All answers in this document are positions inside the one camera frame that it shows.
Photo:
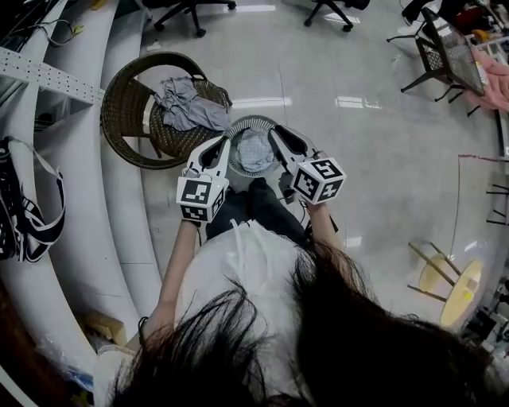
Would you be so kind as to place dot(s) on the light blue checked clothes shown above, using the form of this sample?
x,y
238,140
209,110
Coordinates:
x,y
254,151

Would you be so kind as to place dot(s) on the person's white shirt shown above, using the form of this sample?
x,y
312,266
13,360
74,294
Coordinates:
x,y
222,278

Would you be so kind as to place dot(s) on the pink upholstered chair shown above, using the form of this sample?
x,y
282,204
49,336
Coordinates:
x,y
497,83

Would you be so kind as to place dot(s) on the white metal shelving unit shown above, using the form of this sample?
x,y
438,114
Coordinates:
x,y
91,198

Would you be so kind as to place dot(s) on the person's black trousers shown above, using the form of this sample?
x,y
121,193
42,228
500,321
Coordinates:
x,y
262,206

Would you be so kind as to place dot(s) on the brown cardboard box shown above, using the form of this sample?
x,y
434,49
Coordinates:
x,y
107,328

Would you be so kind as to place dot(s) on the brown wicker chair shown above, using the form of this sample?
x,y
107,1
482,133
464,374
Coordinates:
x,y
115,119

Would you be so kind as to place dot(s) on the person's right forearm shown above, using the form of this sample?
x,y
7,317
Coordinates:
x,y
322,226

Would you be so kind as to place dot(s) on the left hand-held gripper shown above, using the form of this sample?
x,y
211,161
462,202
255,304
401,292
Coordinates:
x,y
196,196

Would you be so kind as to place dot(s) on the black metal frame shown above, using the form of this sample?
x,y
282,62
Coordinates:
x,y
499,191

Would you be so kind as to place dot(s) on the black wrist band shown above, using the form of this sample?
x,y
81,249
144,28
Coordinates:
x,y
142,322

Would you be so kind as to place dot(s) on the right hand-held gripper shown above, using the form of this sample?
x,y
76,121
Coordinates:
x,y
318,179

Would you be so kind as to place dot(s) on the person's left forearm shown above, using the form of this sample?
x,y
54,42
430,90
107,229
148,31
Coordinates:
x,y
175,270

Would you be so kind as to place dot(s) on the yellow round stool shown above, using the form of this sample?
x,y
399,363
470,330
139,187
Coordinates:
x,y
461,294

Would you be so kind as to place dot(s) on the plain grey clothes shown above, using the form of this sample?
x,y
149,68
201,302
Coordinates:
x,y
191,111

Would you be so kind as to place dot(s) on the round white green laundry basket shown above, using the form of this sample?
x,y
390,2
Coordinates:
x,y
246,123

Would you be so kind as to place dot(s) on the dark metal frame table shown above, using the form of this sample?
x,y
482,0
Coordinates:
x,y
457,55

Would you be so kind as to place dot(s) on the black office chair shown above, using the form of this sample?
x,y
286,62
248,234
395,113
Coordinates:
x,y
330,12
191,16

